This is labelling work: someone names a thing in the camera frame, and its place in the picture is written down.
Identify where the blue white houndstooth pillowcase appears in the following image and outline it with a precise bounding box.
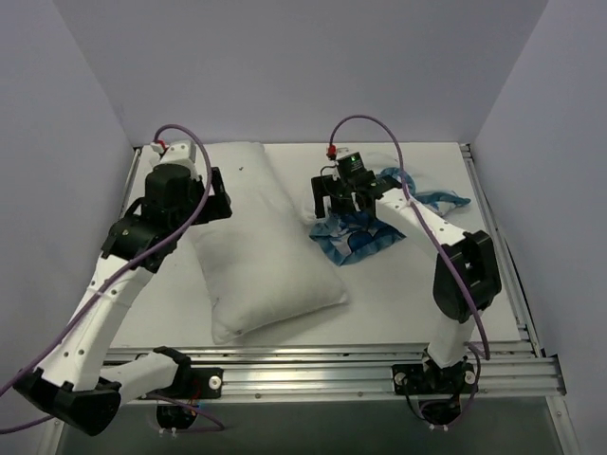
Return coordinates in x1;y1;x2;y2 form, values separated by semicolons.
301;165;471;266

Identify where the white pillow insert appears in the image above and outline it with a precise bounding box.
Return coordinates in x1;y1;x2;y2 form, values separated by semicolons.
188;142;348;344

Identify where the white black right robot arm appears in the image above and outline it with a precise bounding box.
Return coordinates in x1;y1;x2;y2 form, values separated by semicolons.
309;152;502;391

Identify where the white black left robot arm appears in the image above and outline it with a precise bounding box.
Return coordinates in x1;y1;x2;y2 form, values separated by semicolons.
12;164;231;436

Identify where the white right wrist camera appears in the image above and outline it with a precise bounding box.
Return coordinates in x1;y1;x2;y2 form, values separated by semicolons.
326;144;352;161

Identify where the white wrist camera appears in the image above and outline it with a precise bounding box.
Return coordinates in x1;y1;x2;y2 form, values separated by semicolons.
326;144;352;161
149;140;197;173

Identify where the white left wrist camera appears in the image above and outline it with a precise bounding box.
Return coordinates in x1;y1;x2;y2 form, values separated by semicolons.
149;140;197;173

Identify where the aluminium mounting rail frame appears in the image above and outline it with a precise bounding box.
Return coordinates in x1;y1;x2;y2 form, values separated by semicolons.
103;142;565;402

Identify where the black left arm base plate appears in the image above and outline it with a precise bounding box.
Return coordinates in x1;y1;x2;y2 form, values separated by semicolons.
141;367;224;401

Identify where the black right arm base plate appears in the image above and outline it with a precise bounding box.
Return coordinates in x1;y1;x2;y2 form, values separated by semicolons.
391;356;477;397

